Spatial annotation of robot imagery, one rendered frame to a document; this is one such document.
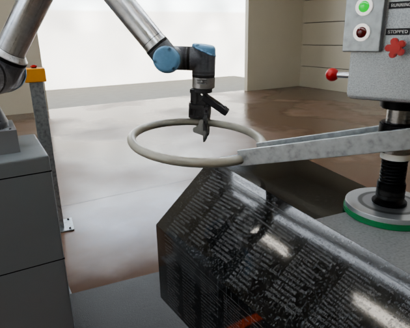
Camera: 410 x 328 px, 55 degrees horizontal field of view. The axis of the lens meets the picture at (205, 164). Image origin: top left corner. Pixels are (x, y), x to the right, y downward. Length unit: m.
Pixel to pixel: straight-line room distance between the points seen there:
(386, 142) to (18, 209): 1.22
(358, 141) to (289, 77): 9.11
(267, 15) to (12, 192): 8.51
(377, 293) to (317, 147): 0.40
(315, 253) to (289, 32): 9.17
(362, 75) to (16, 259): 1.32
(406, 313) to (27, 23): 1.50
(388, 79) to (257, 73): 8.58
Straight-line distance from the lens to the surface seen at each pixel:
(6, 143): 1.59
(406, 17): 0.93
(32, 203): 1.56
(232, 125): 1.55
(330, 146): 1.06
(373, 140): 1.02
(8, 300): 1.73
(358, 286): 0.91
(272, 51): 9.70
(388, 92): 0.94
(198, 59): 1.52
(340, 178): 1.33
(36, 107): 2.65
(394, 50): 0.90
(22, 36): 1.70
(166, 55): 1.38
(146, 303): 2.04
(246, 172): 1.34
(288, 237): 1.05
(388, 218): 1.03
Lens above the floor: 1.25
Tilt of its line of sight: 18 degrees down
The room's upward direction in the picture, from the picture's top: 1 degrees counter-clockwise
